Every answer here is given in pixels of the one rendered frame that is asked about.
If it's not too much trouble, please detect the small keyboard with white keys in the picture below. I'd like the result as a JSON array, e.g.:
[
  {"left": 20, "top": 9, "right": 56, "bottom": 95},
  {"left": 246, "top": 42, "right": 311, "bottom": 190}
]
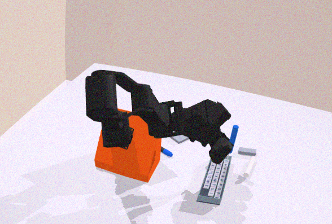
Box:
[{"left": 196, "top": 156, "right": 232, "bottom": 205}]

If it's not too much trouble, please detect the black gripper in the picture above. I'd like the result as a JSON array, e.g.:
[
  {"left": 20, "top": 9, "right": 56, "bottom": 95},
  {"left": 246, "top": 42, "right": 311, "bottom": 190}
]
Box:
[{"left": 189, "top": 126, "right": 234, "bottom": 164}]

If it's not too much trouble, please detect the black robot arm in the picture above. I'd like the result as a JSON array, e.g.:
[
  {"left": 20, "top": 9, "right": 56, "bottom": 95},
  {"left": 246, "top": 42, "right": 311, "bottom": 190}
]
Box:
[{"left": 85, "top": 69, "right": 231, "bottom": 150}]

